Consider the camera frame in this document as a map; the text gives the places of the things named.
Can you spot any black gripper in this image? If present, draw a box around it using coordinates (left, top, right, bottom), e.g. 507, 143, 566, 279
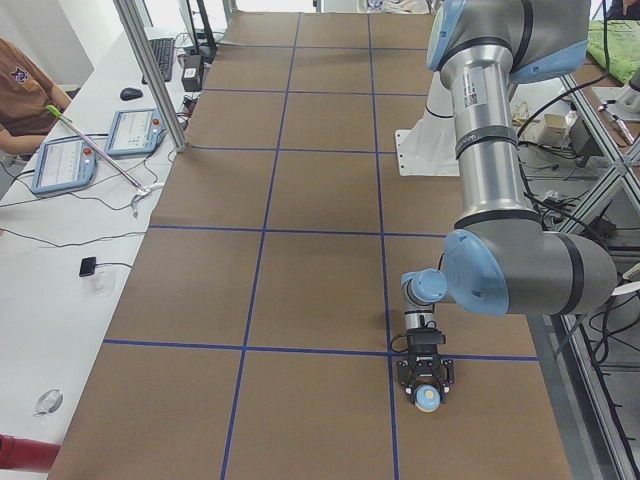
395, 328, 455, 404

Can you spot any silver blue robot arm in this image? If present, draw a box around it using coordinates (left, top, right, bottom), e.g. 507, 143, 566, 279
396, 1, 617, 412

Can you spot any brown table mat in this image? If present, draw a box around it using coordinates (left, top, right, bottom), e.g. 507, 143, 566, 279
51, 13, 571, 479

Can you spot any cardboard box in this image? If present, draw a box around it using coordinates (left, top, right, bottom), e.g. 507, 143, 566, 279
537, 114, 567, 147

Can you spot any silver reacher grabber stick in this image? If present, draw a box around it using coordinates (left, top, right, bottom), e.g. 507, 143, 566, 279
46, 105, 164, 218

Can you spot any clear plastic bag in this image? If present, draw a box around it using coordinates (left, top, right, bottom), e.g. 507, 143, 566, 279
81, 268, 118, 299

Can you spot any small black square device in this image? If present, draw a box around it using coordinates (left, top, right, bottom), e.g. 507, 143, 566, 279
79, 256, 97, 277

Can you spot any far blue teach pendant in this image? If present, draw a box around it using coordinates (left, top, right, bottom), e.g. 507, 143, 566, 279
105, 109, 166, 157

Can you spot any blue teach pendant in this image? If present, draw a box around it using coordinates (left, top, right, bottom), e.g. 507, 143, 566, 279
105, 109, 166, 157
31, 137, 97, 197

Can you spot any clear tape roll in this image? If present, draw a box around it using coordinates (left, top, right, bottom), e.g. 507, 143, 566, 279
33, 389, 64, 417

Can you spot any black power adapter box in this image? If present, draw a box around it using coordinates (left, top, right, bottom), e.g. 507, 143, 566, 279
181, 55, 204, 92

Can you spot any green cloth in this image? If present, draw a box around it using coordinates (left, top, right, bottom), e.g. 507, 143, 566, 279
587, 20, 640, 84

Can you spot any black computer mouse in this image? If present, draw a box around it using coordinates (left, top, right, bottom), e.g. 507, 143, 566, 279
120, 87, 143, 101

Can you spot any near blue teach pendant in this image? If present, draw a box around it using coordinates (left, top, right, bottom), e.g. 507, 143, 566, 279
31, 137, 97, 197

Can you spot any black keyboard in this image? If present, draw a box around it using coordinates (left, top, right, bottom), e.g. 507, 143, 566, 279
148, 38, 175, 82

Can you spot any red cylinder object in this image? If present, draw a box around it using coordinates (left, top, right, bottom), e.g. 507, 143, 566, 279
0, 434, 61, 473

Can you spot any person in brown shirt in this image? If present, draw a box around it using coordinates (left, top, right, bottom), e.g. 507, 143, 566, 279
1, 39, 72, 155

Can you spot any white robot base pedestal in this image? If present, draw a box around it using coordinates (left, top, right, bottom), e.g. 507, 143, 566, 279
395, 72, 459, 177

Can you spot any aluminium frame post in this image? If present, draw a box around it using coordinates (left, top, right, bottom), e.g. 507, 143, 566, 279
113, 0, 187, 153

